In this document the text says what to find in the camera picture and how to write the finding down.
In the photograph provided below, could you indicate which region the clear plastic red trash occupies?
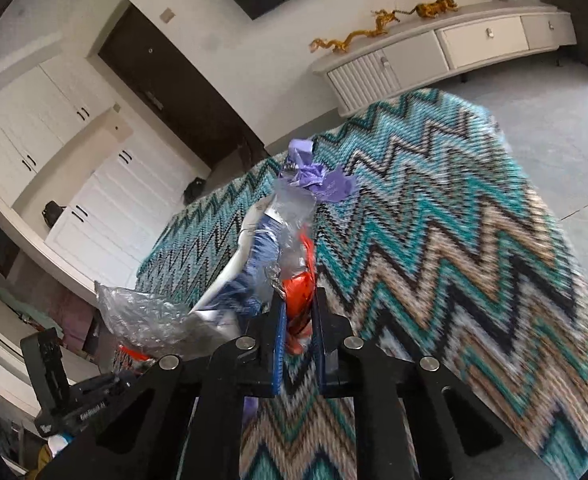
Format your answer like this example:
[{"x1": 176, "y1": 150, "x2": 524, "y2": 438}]
[{"x1": 95, "y1": 179, "x2": 315, "y2": 360}]

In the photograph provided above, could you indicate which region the purple paper trash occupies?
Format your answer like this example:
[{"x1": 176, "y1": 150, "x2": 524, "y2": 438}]
[{"x1": 280, "y1": 139, "x2": 358, "y2": 204}]

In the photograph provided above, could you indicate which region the zigzag knitted table cloth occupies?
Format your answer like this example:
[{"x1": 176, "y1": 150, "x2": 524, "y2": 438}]
[{"x1": 135, "y1": 89, "x2": 588, "y2": 479}]

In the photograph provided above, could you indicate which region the black bag on shelf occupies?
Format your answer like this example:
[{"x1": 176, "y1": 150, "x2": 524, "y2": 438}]
[{"x1": 41, "y1": 200, "x2": 66, "y2": 229}]

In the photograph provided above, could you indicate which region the white TV cabinet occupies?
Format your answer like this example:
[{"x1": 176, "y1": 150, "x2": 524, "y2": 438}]
[{"x1": 311, "y1": 1, "x2": 577, "y2": 117}]

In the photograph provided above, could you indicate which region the dark entrance door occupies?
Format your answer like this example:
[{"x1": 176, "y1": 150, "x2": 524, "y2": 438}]
[{"x1": 98, "y1": 4, "x2": 268, "y2": 168}]

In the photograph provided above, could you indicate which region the golden dragon figurine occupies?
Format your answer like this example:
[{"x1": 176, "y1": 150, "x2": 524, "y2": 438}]
[{"x1": 309, "y1": 10, "x2": 398, "y2": 53}]

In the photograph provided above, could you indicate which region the golden tiger figurine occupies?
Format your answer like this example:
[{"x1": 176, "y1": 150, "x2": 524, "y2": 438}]
[{"x1": 395, "y1": 0, "x2": 459, "y2": 18}]

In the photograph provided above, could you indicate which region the white wall cupboard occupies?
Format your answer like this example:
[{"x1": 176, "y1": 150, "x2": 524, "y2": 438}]
[{"x1": 0, "y1": 53, "x2": 208, "y2": 295}]

